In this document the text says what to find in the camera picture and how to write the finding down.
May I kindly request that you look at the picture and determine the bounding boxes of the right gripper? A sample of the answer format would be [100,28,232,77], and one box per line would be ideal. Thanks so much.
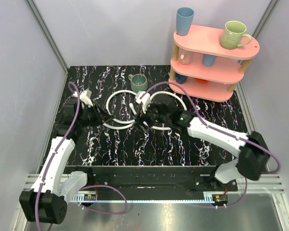
[132,100,170,133]

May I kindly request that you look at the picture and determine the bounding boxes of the white hose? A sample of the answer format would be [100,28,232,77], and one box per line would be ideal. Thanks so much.
[103,89,187,131]

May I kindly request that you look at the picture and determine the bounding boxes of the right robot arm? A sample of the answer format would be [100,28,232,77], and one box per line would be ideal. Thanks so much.
[135,91,270,191]

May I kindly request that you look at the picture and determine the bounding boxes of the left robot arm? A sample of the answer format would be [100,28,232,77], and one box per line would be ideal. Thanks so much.
[19,98,113,224]

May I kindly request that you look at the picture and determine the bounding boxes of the marble pattern mat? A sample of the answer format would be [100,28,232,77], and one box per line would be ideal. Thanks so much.
[67,65,248,166]

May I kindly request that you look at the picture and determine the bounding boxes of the teal ceramic mug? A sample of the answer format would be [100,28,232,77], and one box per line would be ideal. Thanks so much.
[128,74,148,93]

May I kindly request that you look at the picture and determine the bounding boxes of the dark blue cup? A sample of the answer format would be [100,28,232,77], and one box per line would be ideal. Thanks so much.
[175,73,188,84]

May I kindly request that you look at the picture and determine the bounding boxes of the orange bowl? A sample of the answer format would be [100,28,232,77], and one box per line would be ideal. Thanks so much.
[196,78,208,84]

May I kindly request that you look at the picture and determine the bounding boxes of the clear pink cup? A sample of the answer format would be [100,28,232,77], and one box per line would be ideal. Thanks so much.
[178,48,194,65]

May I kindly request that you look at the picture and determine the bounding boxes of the pink three-tier shelf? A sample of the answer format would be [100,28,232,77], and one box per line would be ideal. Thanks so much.
[169,25,260,102]

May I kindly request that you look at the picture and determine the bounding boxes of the light blue cup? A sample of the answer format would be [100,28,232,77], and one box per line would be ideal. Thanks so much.
[202,54,217,67]

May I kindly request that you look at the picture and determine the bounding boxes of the blue tall cup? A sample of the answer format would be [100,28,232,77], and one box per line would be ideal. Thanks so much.
[176,7,194,36]

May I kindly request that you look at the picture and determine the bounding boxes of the green mug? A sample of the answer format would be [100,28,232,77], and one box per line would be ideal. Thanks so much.
[219,21,253,50]

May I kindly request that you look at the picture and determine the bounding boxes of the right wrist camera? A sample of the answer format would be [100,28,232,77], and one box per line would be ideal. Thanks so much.
[135,91,151,106]

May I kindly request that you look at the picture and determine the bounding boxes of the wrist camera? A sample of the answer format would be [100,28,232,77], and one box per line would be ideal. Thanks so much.
[135,91,151,106]
[80,89,93,107]

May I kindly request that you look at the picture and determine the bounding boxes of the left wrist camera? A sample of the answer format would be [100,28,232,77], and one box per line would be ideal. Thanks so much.
[80,89,93,107]

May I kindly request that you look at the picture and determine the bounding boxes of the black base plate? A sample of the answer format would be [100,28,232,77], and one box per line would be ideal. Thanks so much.
[64,166,238,203]

